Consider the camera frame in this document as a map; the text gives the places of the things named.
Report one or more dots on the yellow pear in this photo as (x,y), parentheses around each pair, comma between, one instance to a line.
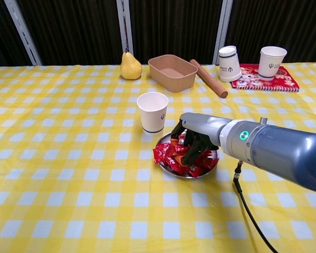
(131,69)

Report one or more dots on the inverted white paper cup stack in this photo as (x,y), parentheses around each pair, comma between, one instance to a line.
(229,68)

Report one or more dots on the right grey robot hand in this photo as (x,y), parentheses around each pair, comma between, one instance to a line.
(202,124)

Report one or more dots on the yellow white checkered tablecloth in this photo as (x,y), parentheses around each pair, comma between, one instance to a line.
(68,158)

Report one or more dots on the white metal frame post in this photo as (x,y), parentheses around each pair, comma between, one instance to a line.
(223,26)
(24,34)
(124,26)

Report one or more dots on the wooden rolling pin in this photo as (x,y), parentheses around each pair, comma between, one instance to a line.
(208,79)

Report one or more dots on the black pleated curtain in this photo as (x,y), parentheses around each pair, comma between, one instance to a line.
(76,31)

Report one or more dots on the brown paper food tray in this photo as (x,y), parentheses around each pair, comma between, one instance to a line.
(179,83)

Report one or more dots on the white paper cup blue logo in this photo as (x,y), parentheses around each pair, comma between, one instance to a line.
(152,118)
(271,66)

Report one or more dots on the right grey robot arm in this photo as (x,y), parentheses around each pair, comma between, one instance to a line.
(279,150)

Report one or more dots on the round metal plate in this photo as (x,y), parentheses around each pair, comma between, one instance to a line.
(163,139)

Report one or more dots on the red spiral notebook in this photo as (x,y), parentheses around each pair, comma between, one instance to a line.
(287,82)

